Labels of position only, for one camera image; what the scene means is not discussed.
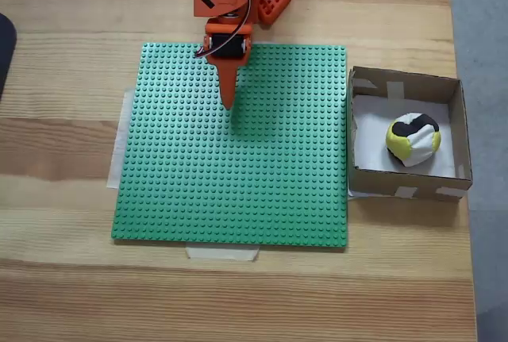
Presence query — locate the cardboard box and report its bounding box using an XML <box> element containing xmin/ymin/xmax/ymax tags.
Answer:
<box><xmin>347</xmin><ymin>65</ymin><xmax>474</xmax><ymax>202</ymax></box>

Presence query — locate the gripper motor cable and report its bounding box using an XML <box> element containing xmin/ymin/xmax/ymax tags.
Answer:
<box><xmin>194</xmin><ymin>0</ymin><xmax>255</xmax><ymax>58</ymax></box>

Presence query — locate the yellow white black ball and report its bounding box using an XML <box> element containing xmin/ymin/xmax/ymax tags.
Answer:
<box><xmin>385</xmin><ymin>111</ymin><xmax>442</xmax><ymax>167</ymax></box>

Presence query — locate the white paper sheet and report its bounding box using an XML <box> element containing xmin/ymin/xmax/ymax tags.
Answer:
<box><xmin>352</xmin><ymin>94</ymin><xmax>456</xmax><ymax>179</ymax></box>

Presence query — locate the black flat object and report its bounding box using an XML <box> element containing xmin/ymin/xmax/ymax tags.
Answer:
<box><xmin>0</xmin><ymin>12</ymin><xmax>19</xmax><ymax>102</ymax></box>

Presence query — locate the green studded baseplate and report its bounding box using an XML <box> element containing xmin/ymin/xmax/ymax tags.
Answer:
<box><xmin>110</xmin><ymin>42</ymin><xmax>349</xmax><ymax>252</ymax></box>

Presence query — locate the masking tape strip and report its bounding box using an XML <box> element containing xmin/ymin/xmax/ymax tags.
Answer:
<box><xmin>347</xmin><ymin>187</ymin><xmax>382</xmax><ymax>200</ymax></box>
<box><xmin>106</xmin><ymin>88</ymin><xmax>136</xmax><ymax>190</ymax></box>
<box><xmin>185</xmin><ymin>245</ymin><xmax>261</xmax><ymax>263</ymax></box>

